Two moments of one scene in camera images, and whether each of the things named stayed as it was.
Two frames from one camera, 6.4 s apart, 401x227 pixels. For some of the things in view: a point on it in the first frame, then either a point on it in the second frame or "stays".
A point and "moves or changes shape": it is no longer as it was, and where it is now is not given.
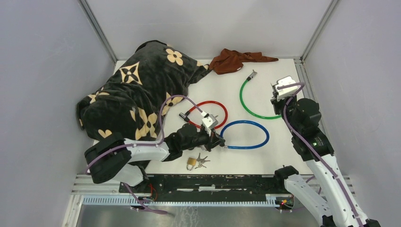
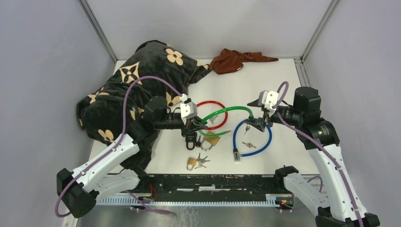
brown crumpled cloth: x=229 y=61 stays
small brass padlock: x=192 y=161 stays
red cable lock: x=185 y=114 stays
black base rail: x=209 y=185 stays
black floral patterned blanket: x=136 y=98 stays
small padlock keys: x=201 y=161 stays
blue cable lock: x=248 y=146 -> x=237 y=155
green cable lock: x=253 y=74 moves or changes shape
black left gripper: x=214 y=140 -> x=190 y=124
